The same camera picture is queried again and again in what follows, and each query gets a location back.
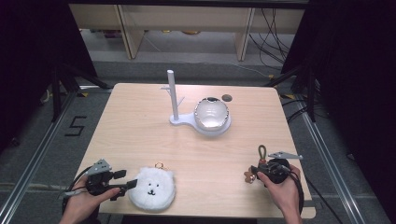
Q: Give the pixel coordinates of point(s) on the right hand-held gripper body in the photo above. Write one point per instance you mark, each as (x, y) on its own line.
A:
(277, 169)

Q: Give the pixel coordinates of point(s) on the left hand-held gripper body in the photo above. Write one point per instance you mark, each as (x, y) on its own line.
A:
(99, 180)

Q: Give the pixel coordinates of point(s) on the white plush bear pouch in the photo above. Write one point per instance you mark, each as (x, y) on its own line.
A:
(152, 189)

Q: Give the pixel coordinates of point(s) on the white silver-lined bowl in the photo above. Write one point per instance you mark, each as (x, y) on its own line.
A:
(211, 115)

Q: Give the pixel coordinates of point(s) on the white hook stand with tray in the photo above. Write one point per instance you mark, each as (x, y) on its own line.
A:
(173, 99)

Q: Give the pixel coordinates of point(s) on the person's right hand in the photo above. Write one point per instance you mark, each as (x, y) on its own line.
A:
(285, 194)

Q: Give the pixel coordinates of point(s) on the person's left hand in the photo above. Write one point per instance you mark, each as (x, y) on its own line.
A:
(84, 203)

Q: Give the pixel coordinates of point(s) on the round dark table grommet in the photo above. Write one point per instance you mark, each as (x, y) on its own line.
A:
(227, 98)

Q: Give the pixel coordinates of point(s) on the black metal stand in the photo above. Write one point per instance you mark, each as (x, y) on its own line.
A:
(57, 93)
(310, 93)

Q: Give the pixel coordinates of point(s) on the light wooden shelf unit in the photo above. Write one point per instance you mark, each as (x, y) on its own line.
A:
(186, 17)

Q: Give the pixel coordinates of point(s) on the aluminium floor rail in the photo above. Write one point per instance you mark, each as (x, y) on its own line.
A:
(34, 158)
(330, 155)

